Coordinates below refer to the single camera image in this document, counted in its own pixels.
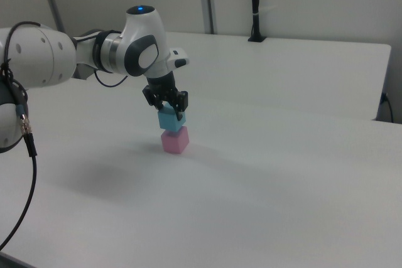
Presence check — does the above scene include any black pole with base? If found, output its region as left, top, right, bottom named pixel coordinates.
left=247, top=0, right=268, bottom=43

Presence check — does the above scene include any black cable with metal connector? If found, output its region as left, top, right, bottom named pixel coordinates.
left=0, top=21, right=43, bottom=251

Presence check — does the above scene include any white side table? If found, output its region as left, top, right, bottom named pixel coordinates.
left=75, top=31, right=392, bottom=121

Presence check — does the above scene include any pink cube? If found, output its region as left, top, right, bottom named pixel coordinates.
left=160, top=126, right=190, bottom=155

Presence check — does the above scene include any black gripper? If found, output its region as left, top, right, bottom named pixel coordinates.
left=141, top=72, right=190, bottom=122

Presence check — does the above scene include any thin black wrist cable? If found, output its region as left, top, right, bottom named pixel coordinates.
left=93, top=71, right=130, bottom=88

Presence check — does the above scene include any blue cube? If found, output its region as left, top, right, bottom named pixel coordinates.
left=156, top=104, right=188, bottom=132

